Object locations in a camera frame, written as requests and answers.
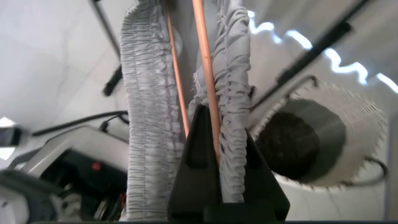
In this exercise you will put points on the pale grey shorts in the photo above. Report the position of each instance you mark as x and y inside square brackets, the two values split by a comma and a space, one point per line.
[149, 93]

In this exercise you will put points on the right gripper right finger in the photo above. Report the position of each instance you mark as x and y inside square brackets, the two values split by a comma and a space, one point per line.
[261, 189]

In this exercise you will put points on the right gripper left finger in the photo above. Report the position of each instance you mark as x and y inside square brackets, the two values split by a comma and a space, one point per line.
[192, 183]

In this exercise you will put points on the dark red garment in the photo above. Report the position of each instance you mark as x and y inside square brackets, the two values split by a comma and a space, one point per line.
[289, 146]

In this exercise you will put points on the black clothes rack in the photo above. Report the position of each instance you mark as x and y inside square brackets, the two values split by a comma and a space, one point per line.
[314, 51]

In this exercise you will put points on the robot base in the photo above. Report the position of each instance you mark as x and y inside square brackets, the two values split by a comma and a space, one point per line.
[87, 174]

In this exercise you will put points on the white laundry basket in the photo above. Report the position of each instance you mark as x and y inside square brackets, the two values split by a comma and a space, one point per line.
[357, 124]

